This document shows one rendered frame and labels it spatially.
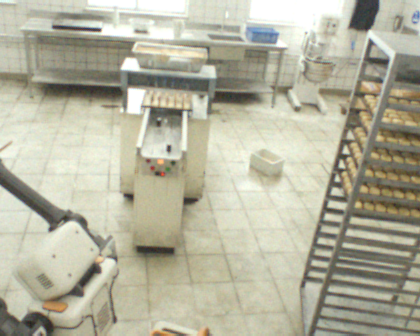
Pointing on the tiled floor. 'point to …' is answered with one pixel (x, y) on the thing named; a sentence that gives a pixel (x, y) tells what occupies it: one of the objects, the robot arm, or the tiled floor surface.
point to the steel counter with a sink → (204, 34)
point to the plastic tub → (266, 161)
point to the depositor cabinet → (196, 160)
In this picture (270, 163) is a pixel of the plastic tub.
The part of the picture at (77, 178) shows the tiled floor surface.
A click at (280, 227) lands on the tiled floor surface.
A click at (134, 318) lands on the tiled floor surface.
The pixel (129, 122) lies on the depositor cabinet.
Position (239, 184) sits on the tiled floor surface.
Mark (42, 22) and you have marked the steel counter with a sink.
